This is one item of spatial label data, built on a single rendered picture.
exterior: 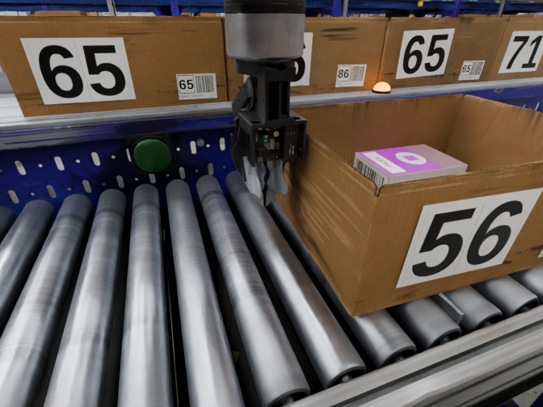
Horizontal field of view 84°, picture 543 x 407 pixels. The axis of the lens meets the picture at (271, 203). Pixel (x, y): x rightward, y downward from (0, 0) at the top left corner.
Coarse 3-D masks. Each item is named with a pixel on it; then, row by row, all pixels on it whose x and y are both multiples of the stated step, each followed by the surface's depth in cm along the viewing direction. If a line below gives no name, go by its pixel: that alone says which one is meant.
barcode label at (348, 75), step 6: (342, 66) 72; (348, 66) 73; (354, 66) 73; (360, 66) 74; (342, 72) 73; (348, 72) 73; (354, 72) 74; (360, 72) 74; (336, 78) 73; (342, 78) 74; (348, 78) 74; (354, 78) 75; (360, 78) 75; (336, 84) 74; (342, 84) 74; (348, 84) 75; (354, 84) 75; (360, 84) 76
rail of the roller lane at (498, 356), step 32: (512, 320) 35; (448, 352) 32; (480, 352) 33; (512, 352) 32; (352, 384) 29; (384, 384) 29; (416, 384) 29; (448, 384) 29; (480, 384) 31; (512, 384) 36
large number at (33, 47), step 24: (24, 48) 51; (48, 48) 52; (72, 48) 54; (96, 48) 55; (120, 48) 56; (48, 72) 54; (72, 72) 55; (96, 72) 56; (120, 72) 58; (48, 96) 56; (72, 96) 57; (96, 96) 58; (120, 96) 60
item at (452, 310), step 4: (432, 296) 39; (436, 296) 39; (440, 296) 38; (444, 296) 38; (436, 300) 39; (440, 300) 38; (444, 300) 38; (448, 300) 37; (440, 304) 38; (444, 304) 38; (448, 304) 37; (452, 304) 37; (444, 308) 38; (448, 308) 37; (452, 308) 37; (456, 308) 36; (448, 312) 37; (452, 312) 37; (456, 312) 36; (460, 312) 36; (452, 316) 37; (456, 316) 36; (460, 316) 36; (456, 320) 36; (460, 320) 36
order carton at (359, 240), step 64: (320, 128) 54; (384, 128) 58; (448, 128) 62; (512, 128) 51; (320, 192) 37; (384, 192) 26; (448, 192) 29; (320, 256) 41; (384, 256) 31; (512, 256) 38
